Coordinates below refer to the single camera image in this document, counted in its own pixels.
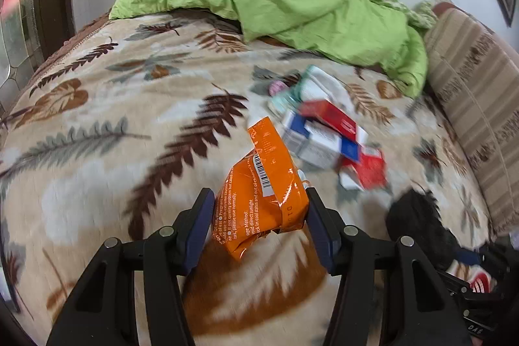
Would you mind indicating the pink crumpled paper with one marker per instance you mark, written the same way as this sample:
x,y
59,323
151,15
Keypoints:
x,y
277,87

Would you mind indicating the blue and white medicine box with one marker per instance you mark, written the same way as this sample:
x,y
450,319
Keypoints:
x,y
312,147

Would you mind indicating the black plastic bag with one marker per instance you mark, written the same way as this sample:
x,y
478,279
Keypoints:
x,y
417,224

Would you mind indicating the red soft cigarette pack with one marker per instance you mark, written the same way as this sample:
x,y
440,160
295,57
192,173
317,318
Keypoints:
x,y
369,167

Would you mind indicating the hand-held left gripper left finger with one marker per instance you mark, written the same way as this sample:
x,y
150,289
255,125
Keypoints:
x,y
198,232

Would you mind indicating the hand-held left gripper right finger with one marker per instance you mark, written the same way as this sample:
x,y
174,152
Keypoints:
x,y
320,232

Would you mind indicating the striped beige cushion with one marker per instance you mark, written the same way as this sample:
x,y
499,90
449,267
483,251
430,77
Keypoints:
x,y
478,86

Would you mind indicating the stained glass door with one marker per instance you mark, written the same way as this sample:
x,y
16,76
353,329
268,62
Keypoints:
x,y
24,25

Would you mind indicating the small teal packet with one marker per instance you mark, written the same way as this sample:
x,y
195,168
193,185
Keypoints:
x,y
282,102

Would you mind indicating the white sock with green cuff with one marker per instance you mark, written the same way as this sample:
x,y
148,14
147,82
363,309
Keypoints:
x,y
324,86

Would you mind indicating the red hard cigarette box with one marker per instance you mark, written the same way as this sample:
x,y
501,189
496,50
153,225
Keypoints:
x,y
336,119

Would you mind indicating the orange foil packet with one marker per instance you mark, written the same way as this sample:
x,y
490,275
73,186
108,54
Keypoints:
x,y
259,204

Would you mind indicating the leaf print blanket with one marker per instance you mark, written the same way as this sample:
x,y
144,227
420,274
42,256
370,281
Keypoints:
x,y
101,127

